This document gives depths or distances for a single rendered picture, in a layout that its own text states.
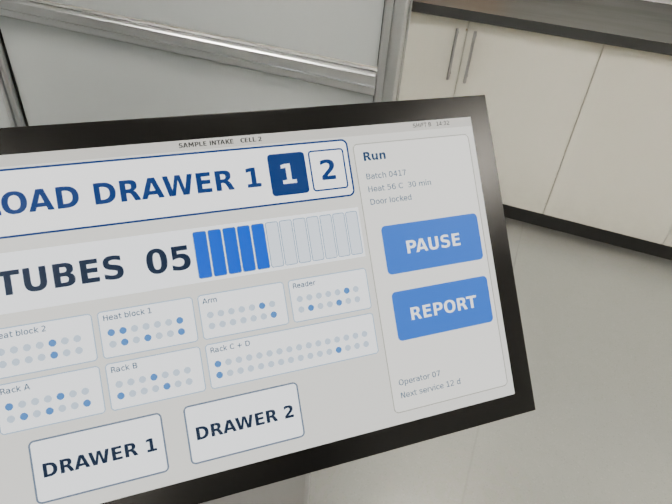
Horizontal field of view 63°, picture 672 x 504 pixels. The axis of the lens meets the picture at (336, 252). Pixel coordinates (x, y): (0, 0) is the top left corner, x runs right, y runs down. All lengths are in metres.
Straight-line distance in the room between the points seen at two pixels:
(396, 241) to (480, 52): 1.93
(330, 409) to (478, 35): 2.03
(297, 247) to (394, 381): 0.15
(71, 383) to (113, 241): 0.11
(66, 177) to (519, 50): 2.07
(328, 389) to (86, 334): 0.20
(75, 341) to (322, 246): 0.21
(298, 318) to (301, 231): 0.07
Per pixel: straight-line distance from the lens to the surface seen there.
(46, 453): 0.48
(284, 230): 0.46
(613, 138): 2.47
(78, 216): 0.46
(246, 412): 0.47
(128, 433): 0.47
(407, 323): 0.50
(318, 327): 0.47
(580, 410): 1.96
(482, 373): 0.54
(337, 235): 0.47
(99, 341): 0.46
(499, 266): 0.54
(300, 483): 0.74
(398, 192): 0.50
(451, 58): 2.37
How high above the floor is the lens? 1.39
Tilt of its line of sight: 37 degrees down
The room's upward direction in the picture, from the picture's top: 5 degrees clockwise
